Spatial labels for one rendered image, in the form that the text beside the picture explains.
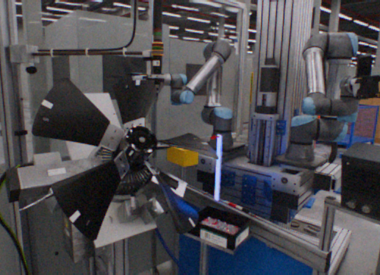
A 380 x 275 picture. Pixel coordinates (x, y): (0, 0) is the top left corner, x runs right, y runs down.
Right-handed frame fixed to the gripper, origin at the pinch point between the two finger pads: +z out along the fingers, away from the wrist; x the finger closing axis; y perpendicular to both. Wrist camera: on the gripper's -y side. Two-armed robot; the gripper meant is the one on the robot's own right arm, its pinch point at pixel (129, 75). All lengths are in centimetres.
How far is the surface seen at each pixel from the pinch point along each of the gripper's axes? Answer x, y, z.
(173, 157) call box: -30, 41, -18
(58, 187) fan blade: -88, 21, 41
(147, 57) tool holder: -61, -14, 8
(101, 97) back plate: -24.4, 8.0, 19.3
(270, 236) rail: -94, 51, -36
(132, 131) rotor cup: -70, 11, 16
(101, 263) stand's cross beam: -54, 81, 25
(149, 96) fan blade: -53, 2, 4
